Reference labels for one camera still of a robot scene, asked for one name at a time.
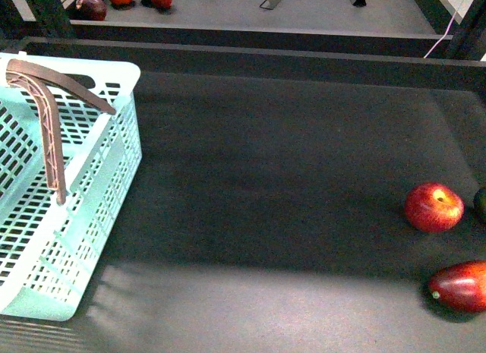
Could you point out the red yellow apple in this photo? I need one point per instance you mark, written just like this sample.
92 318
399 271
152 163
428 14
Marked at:
433 207

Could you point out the light blue plastic basket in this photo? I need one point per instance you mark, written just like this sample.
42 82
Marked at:
49 251

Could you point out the dark purple fruit front left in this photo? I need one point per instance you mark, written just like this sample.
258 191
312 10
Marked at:
91 9

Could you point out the dark green avocado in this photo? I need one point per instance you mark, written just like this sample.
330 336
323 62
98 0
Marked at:
479 204

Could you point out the red mango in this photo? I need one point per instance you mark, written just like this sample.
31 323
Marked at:
460 287

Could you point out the black perforated shelf post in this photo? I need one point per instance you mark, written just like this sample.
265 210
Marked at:
468 42

